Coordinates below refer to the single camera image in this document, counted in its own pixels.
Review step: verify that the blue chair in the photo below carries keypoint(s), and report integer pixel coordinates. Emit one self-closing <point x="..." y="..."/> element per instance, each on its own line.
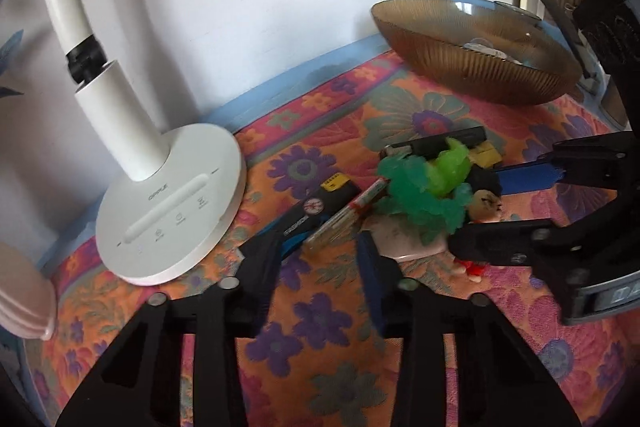
<point x="465" y="3"/>

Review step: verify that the black lighter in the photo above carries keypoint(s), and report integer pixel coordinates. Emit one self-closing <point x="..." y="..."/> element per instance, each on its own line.
<point x="440" y="142"/>

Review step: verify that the floral quilted mat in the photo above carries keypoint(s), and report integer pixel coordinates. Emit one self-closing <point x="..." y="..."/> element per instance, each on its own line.
<point x="320" y="322"/>

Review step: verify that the brown glass bowl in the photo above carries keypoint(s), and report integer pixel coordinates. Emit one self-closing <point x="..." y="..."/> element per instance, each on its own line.
<point x="450" y="62"/>

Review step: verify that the dark-haired small doll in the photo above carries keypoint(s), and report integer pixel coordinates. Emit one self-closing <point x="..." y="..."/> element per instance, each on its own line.
<point x="485" y="205"/>

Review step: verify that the white and pink figurine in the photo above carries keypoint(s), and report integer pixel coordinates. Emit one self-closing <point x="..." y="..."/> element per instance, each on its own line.
<point x="405" y="244"/>

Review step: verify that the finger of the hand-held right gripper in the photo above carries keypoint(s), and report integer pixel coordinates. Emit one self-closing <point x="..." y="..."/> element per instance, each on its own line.
<point x="525" y="174"/>
<point x="500" y="244"/>

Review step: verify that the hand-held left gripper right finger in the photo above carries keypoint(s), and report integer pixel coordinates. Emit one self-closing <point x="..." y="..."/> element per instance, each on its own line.
<point x="372" y="277"/>

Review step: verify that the white desk lamp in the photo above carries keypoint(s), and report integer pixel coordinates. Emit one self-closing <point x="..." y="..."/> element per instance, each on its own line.
<point x="170" y="207"/>

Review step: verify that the white ribbed vase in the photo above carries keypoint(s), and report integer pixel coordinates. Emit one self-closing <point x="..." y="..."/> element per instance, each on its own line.
<point x="25" y="292"/>

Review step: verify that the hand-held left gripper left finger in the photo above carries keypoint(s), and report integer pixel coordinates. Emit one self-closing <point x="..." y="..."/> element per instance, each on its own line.
<point x="260" y="257"/>

